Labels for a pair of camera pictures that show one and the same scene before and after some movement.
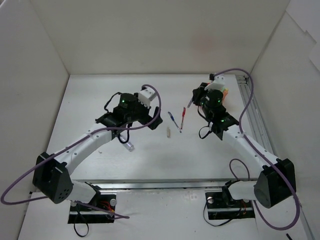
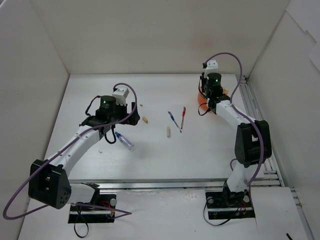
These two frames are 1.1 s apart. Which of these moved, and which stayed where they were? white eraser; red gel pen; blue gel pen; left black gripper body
Moved: left black gripper body
Stayed: red gel pen; white eraser; blue gel pen
